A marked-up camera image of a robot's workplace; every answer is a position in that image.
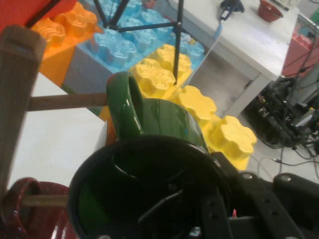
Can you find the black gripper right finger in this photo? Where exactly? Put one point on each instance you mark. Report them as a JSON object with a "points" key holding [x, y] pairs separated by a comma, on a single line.
{"points": [[289, 194]]}

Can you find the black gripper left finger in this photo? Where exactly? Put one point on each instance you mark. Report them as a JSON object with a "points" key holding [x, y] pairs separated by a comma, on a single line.
{"points": [[214, 216]]}

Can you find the green ceramic mug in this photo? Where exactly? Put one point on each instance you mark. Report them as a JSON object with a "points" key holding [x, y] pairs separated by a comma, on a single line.
{"points": [[159, 117]]}

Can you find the large yellow studded block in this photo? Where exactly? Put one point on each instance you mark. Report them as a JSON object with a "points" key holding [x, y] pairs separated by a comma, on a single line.
{"points": [[194, 104]]}

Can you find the pink toy block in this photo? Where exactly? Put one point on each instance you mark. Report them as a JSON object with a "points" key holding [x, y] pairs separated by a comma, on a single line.
{"points": [[299, 54]]}

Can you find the white background table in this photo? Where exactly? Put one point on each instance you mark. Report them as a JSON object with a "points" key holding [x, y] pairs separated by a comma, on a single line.
{"points": [[249, 49]]}

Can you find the red ceramic mug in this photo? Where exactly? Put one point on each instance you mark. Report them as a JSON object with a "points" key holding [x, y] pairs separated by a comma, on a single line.
{"points": [[49, 224]]}

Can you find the brown bowl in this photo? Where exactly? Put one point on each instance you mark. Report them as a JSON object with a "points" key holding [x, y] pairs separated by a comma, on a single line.
{"points": [[270, 11]]}

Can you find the light blue studded block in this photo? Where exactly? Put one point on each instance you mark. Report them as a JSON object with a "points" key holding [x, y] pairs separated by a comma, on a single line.
{"points": [[114, 49]]}

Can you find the grey toy block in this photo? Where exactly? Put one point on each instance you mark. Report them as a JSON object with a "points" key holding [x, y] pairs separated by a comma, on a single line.
{"points": [[84, 67]]}

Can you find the orange studded toy block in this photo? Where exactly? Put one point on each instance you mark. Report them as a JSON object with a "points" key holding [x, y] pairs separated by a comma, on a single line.
{"points": [[57, 57]]}

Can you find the brown wooden mug tree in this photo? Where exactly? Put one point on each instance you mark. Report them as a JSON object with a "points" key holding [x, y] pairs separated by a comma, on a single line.
{"points": [[17, 74]]}

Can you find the large red studded block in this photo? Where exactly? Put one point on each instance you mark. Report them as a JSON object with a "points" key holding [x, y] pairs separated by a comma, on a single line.
{"points": [[15, 12]]}

